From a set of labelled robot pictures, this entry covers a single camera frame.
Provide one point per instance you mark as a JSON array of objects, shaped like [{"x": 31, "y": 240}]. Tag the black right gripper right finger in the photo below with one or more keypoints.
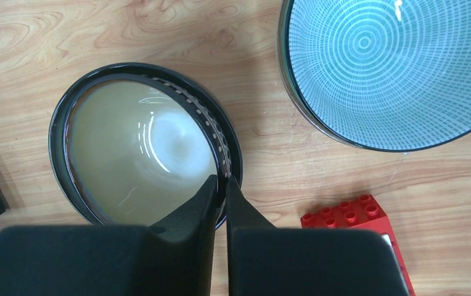
[{"x": 266, "y": 260}]

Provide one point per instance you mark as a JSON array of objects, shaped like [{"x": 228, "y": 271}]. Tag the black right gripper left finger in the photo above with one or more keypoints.
[{"x": 171, "y": 257}]

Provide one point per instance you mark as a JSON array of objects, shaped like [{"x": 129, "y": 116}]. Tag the teal glazed large bowl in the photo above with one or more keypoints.
[{"x": 60, "y": 135}]

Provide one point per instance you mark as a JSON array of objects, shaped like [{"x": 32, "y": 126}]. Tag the white grid pattern bowl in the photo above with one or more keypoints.
[{"x": 390, "y": 76}]

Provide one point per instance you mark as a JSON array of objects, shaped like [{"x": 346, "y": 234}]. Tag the black patterned rim bowl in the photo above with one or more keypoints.
[{"x": 138, "y": 148}]

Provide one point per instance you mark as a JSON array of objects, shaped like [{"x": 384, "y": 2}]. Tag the red toy window brick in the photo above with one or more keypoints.
[{"x": 363, "y": 212}]

